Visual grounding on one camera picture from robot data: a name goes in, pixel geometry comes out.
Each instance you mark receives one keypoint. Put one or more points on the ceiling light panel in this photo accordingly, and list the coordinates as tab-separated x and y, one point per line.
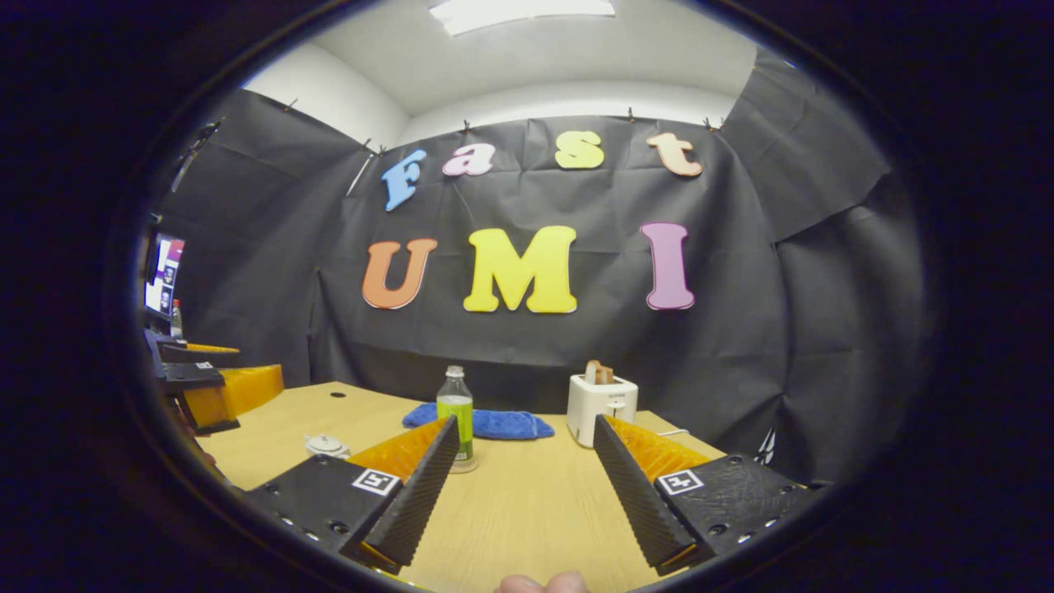
523	12

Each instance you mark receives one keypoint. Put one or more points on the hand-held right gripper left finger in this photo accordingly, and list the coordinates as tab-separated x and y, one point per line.
420	486

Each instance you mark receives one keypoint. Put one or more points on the white toaster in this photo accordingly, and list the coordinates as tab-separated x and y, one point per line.
605	403

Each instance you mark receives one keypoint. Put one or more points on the toast slices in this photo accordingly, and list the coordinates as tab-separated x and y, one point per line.
599	372

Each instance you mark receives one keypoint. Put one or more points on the clear water bottle green label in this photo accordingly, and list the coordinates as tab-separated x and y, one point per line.
455	412

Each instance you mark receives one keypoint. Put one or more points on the white teacup lid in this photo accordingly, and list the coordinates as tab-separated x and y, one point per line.
327	444

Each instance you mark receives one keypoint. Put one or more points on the blue towel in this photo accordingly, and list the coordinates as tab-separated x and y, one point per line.
510	424

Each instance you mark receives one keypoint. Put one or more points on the computer monitor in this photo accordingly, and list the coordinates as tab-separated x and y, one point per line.
165	276

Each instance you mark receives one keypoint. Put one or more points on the red cap bottle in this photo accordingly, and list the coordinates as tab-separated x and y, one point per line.
176	321

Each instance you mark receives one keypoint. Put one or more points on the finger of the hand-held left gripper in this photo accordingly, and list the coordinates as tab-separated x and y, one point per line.
247	387
202	352

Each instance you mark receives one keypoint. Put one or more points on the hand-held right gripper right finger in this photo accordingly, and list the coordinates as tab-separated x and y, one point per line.
630	486

